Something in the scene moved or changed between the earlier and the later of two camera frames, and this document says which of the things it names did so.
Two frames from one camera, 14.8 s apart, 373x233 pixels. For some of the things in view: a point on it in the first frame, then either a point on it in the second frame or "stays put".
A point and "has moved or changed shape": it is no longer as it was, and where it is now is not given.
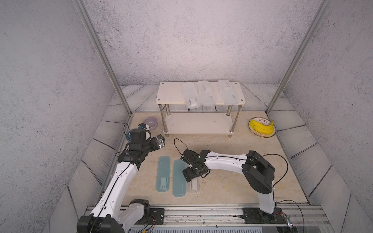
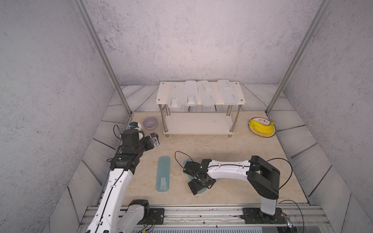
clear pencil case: (193, 186) has moved or changed shape
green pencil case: (163, 177) stays put
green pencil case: (179, 181) -> (202, 191)
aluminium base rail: (286, 219) stays put
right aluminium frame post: (299, 56) stays put
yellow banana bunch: (262, 129) stays put
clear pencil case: (190, 92) has moved or changed shape
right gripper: (188, 176) -> (195, 188)
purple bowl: (152, 121) stays put
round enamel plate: (263, 121) stays put
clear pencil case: (230, 96) stays put
